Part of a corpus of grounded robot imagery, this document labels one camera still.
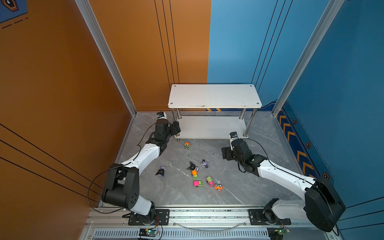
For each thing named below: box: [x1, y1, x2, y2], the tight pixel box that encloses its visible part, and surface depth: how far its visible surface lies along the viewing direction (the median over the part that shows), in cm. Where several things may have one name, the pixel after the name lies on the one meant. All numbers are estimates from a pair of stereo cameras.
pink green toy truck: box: [193, 180, 203, 188], surface depth 84 cm
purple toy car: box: [201, 158, 209, 169], surface depth 91 cm
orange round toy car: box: [214, 183, 223, 192], surface depth 83 cm
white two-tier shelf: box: [168, 84, 263, 142], surface depth 89 cm
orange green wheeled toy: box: [184, 142, 191, 150], surface depth 100 cm
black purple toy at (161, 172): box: [155, 166, 166, 177], surface depth 89 cm
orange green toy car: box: [191, 170, 199, 181], surface depth 87 cm
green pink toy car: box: [206, 176, 215, 187], surface depth 84 cm
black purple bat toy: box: [186, 161, 199, 171], surface depth 90 cm
